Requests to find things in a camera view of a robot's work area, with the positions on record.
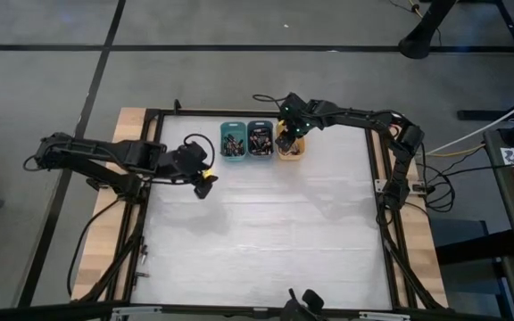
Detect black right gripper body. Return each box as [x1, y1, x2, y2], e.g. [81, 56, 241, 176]
[274, 127, 305, 153]

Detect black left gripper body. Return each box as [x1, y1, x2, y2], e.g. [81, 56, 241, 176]
[174, 167, 220, 201]

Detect yellow plastic bin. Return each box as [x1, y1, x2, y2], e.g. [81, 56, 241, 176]
[275, 119, 306, 161]

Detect blue-grey plastic bin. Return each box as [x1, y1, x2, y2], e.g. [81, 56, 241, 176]
[245, 119, 276, 161]

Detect teal plastic bin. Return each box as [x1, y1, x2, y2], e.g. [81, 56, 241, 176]
[219, 121, 248, 162]

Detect wooden base board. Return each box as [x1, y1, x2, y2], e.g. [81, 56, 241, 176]
[370, 113, 449, 309]
[70, 106, 160, 302]

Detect thick black cable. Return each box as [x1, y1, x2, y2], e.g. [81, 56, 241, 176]
[182, 132, 216, 169]

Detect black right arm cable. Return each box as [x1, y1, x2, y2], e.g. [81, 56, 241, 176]
[252, 93, 290, 112]

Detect black diagonal frame strut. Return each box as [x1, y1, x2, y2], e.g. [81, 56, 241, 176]
[78, 222, 145, 304]
[381, 209, 445, 311]

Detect silver frame bracket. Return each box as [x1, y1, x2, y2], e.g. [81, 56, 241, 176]
[358, 310, 410, 321]
[111, 305, 163, 320]

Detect black floor cable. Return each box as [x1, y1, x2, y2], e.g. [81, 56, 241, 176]
[66, 195, 127, 299]

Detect black cable bundle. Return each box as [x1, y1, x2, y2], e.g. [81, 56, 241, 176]
[417, 142, 457, 214]

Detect yellow hanging cable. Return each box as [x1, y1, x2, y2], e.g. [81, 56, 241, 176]
[426, 142, 486, 159]

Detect black floor stand post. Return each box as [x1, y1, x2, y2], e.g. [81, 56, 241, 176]
[397, 0, 458, 61]

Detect thin black cable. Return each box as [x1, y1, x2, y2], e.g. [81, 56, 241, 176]
[21, 153, 46, 173]

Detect white hanging cable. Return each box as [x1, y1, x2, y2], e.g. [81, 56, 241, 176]
[426, 88, 514, 155]

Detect black desk leg frame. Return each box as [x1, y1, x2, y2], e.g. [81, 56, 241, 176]
[456, 0, 514, 122]

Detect black overhead frame bar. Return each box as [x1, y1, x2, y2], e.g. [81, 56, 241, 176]
[0, 300, 120, 321]

